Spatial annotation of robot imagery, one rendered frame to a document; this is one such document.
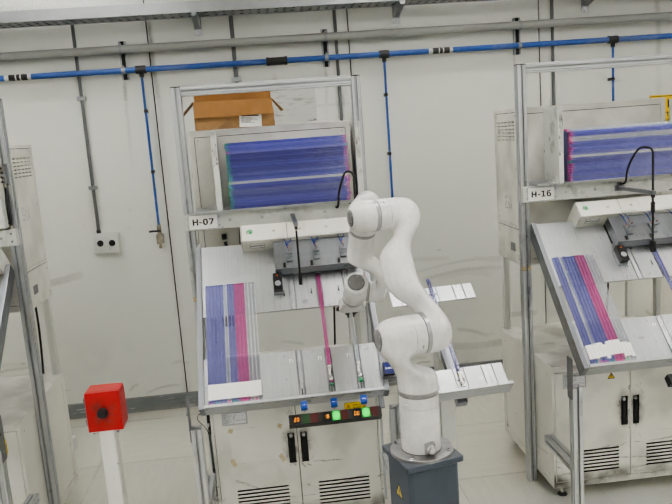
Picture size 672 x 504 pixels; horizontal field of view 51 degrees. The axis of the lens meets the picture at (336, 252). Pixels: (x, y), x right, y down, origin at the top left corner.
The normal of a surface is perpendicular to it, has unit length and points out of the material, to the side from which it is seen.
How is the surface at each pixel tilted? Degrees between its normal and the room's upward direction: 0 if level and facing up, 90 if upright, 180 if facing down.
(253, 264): 47
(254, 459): 90
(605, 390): 90
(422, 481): 90
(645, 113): 90
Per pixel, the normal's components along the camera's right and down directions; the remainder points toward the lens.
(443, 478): 0.34, 0.13
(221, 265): 0.03, -0.55
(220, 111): 0.13, -0.02
